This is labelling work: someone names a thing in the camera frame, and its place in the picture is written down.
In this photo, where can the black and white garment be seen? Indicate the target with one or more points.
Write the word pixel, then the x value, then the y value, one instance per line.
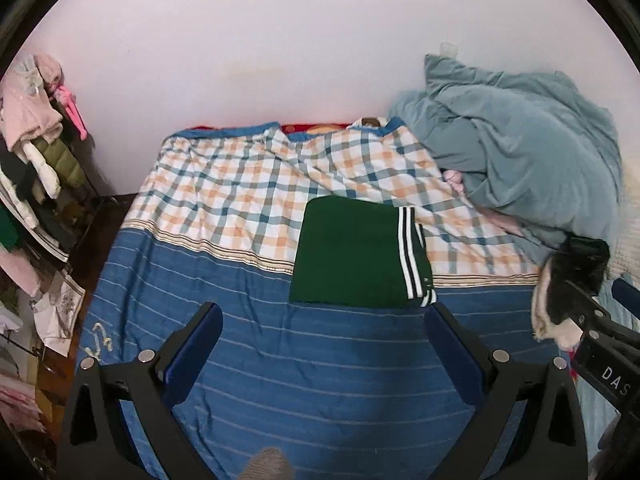
pixel 570 265

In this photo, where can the clothes rack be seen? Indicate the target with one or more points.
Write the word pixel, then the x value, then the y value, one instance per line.
pixel 50 230

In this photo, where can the white printed bag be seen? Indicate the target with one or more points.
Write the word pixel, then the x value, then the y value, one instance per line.
pixel 62 305

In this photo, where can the pink cloth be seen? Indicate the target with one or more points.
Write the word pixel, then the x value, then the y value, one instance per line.
pixel 495 220

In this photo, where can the blue plaid bed sheet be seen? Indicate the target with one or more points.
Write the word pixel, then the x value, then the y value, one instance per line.
pixel 300 360

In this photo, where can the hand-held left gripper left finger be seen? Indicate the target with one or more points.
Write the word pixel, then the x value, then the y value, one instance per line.
pixel 200 340

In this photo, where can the person's grey socked foot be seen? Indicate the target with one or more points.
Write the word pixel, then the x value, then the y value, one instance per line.
pixel 267 466

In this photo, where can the olive green puffer vest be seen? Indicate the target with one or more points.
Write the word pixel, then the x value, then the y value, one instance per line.
pixel 62 162

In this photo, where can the pink fluffy coat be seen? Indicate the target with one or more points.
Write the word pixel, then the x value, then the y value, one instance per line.
pixel 27 100

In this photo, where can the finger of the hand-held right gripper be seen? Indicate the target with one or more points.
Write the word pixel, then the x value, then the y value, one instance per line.
pixel 587 305
pixel 627 297

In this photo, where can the green striped jacket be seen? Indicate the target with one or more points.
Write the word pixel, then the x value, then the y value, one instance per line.
pixel 350 255

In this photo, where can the pink folded clothes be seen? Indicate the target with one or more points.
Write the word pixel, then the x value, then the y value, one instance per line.
pixel 20 400

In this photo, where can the grey-blue duvet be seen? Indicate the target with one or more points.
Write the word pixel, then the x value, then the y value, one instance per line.
pixel 525 150

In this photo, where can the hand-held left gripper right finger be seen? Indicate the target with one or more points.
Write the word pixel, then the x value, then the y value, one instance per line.
pixel 452 350

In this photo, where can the red pillow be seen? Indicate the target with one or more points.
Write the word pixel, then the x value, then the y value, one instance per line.
pixel 295 128

